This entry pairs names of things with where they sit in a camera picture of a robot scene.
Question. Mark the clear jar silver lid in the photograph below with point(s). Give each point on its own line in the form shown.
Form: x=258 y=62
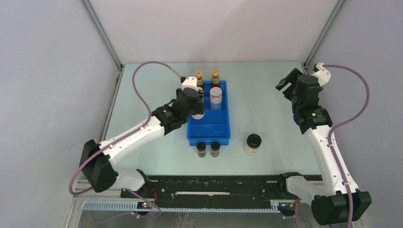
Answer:
x=216 y=98

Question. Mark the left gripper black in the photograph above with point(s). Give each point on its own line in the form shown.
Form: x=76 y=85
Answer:
x=199 y=107

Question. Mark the small pepper jar left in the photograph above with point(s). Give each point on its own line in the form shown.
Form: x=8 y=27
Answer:
x=201 y=148

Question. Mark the small pepper jar right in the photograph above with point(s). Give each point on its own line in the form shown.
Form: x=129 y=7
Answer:
x=215 y=149

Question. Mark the small pepper jar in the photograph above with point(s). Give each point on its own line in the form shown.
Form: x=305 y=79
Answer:
x=215 y=149
x=201 y=148

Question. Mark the blue compartment tray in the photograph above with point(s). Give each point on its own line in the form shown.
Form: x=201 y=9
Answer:
x=215 y=125

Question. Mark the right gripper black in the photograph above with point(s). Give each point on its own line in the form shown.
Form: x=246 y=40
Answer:
x=291 y=78

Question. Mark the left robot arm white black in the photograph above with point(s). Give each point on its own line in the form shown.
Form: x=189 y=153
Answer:
x=101 y=162

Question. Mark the red sauce bottle yellow cap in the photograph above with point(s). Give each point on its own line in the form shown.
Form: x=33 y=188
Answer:
x=215 y=79

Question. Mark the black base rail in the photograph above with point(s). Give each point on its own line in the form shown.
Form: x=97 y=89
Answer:
x=215 y=192

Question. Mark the aluminium frame front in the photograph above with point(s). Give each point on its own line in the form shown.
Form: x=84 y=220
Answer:
x=120 y=200

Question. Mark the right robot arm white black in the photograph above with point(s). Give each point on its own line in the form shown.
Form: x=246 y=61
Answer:
x=339 y=200

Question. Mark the white spice jar black lid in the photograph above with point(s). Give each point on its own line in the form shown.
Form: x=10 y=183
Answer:
x=252 y=144
x=198 y=116

